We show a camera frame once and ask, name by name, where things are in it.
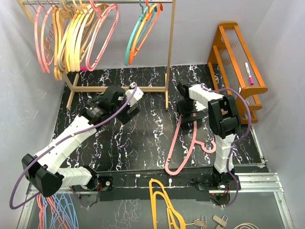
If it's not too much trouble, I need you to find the beige clip right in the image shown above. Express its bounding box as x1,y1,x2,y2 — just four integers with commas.
213,215,228,229

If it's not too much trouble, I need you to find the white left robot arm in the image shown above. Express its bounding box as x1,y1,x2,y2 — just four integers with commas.
22,83,143,198

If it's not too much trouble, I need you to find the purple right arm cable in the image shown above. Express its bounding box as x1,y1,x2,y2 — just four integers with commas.
201,83,253,208

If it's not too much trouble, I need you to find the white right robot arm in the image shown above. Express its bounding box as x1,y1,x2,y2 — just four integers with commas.
177,82,241,189

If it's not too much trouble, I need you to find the wooden hanger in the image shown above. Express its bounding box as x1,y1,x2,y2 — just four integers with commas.
54,7,74,77
51,7,66,81

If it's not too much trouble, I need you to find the pink plastic hanger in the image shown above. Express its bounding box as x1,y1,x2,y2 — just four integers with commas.
85,0,120,71

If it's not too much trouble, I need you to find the cream hanger bottom edge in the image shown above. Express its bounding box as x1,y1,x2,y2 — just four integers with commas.
234,223,259,229

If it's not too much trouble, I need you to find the wooden garment rack frame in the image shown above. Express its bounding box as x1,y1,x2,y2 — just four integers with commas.
17,0,176,111

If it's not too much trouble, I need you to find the beige clip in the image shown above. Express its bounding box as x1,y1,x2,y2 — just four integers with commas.
213,215,228,229
189,215,207,229

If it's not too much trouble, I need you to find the orange wooden shelf rack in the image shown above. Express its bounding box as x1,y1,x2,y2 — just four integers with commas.
207,22,268,123

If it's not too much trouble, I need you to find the beige plastic hanger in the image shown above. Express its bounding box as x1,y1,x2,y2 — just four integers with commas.
64,0,89,73

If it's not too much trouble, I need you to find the yellow plastic hanger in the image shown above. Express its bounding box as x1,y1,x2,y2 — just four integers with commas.
149,179,187,229

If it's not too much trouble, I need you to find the beige clip left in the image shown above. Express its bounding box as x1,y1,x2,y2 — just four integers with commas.
189,215,207,229

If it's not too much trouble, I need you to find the pink curved wire hanger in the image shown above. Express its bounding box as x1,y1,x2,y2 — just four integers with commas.
41,4,57,73

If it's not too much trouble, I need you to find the orange plastic curved hanger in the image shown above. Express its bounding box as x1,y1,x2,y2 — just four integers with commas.
64,4,96,72

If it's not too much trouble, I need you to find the pink white marker pen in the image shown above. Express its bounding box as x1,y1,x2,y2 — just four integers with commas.
244,62,254,85

